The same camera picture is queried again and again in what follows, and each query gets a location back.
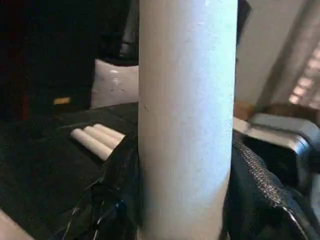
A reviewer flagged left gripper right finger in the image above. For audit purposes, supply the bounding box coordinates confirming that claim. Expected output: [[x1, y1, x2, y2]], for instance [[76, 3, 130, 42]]
[[224, 139, 320, 240]]

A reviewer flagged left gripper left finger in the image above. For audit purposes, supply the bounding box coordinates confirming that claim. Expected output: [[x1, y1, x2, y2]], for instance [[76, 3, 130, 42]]
[[53, 132, 141, 240]]

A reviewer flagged white plastic table leg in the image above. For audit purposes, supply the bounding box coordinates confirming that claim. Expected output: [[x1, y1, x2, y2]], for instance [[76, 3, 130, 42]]
[[93, 123, 126, 141], [70, 128, 113, 161], [137, 0, 238, 240], [83, 125, 121, 151]]

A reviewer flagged grey printed cushion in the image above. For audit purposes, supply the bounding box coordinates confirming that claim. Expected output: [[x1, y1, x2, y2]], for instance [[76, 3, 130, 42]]
[[91, 58, 140, 108]]

